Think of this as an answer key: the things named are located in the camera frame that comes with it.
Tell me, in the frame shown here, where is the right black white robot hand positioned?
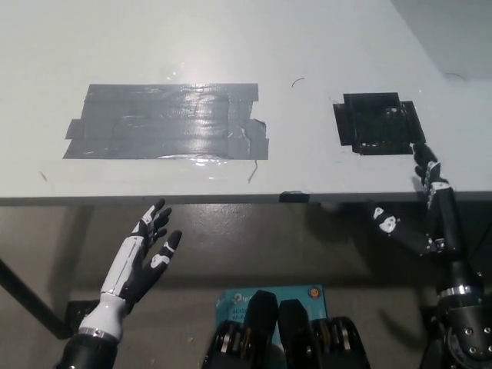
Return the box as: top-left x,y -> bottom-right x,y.
371,144 -> 482,299

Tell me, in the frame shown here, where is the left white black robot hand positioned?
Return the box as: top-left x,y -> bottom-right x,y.
99,198 -> 183,308

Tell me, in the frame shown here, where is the clear tape strip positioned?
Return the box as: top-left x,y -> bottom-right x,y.
38,155 -> 262,184

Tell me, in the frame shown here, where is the black table leg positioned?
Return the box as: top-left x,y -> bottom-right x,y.
0,255 -> 73,340

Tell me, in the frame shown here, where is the black tape square mark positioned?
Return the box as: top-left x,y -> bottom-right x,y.
332,91 -> 427,156

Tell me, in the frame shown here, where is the small black tape piece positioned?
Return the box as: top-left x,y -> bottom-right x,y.
279,189 -> 311,204

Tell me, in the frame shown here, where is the teal router box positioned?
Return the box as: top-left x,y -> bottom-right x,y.
214,284 -> 327,347

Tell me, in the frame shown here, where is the black floor bracket plate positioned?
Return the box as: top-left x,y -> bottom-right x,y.
65,300 -> 97,332

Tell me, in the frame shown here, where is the grey duct tape patch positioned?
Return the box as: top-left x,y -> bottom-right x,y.
61,82 -> 271,161

